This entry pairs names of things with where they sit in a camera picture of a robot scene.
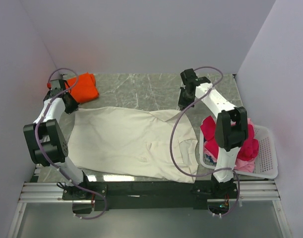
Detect cream white t shirt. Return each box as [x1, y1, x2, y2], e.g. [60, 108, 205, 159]
[68, 107, 198, 183]

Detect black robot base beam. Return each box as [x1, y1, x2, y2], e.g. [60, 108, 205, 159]
[57, 180, 239, 214]

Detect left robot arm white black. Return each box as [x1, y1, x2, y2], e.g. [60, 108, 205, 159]
[23, 79, 92, 199]

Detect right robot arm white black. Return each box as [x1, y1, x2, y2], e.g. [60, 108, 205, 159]
[178, 68, 248, 198]

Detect folded orange t shirt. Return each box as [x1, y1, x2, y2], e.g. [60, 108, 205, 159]
[69, 72, 99, 104]

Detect magenta t shirt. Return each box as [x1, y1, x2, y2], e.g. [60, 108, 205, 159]
[200, 116, 259, 162]

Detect light pink t shirt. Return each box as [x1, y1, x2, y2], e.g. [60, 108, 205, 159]
[235, 119, 259, 173]

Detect white plastic laundry basket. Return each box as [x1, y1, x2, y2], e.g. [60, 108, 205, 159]
[199, 125, 278, 179]

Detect aluminium frame rail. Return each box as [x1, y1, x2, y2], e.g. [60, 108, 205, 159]
[18, 182, 63, 203]

